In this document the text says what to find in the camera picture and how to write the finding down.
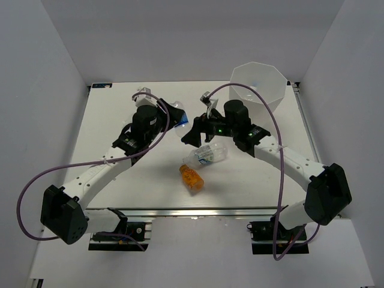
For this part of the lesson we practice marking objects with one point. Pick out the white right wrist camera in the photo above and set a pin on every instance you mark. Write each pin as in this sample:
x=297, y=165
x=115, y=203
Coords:
x=209, y=103

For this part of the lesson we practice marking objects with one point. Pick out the blue table edge label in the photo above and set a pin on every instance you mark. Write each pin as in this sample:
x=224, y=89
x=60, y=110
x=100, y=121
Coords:
x=101, y=85

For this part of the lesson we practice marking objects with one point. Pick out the clear bottle blue cap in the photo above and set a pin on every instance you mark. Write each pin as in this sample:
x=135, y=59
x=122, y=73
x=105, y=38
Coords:
x=183, y=126

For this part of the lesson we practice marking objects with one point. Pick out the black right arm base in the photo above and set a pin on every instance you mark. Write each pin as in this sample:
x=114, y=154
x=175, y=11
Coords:
x=261, y=228

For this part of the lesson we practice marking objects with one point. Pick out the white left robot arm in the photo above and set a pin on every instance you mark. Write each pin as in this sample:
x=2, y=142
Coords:
x=64, y=210

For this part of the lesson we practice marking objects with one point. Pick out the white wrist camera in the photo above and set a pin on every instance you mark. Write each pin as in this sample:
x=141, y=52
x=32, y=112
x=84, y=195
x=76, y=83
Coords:
x=144, y=97
x=209, y=103

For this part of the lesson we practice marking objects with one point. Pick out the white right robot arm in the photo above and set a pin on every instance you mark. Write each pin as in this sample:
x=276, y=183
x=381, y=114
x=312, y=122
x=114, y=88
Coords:
x=326, y=187

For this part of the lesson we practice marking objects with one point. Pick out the aluminium table rail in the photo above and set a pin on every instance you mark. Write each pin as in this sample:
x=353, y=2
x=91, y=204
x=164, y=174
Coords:
x=306, y=119

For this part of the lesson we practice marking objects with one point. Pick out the clear bottle white green label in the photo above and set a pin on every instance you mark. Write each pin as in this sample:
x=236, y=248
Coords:
x=206, y=155

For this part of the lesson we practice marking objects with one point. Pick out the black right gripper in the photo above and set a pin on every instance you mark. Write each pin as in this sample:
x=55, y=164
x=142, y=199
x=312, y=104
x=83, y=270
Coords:
x=193, y=137

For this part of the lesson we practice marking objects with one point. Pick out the Aquafina bottle white cap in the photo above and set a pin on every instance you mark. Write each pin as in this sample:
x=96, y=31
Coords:
x=176, y=107

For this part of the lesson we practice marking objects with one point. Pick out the clear unlabelled plastic bottle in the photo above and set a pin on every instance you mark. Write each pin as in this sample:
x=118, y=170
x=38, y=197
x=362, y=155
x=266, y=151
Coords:
x=249, y=95

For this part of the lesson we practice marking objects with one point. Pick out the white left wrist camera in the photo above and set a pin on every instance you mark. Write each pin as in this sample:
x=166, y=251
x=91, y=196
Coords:
x=144, y=97

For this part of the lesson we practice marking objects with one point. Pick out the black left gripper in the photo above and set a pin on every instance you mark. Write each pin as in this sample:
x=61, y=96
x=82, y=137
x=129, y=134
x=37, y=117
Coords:
x=174, y=114

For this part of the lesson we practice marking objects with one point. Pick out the orange plastic bottle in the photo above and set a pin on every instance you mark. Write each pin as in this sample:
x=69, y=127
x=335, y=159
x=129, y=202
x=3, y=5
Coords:
x=192, y=180

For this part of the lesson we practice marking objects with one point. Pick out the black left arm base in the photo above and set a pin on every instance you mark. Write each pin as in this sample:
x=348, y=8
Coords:
x=128, y=236

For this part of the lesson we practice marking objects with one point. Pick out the white octagonal bin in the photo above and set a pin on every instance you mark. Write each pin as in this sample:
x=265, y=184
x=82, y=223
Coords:
x=264, y=79

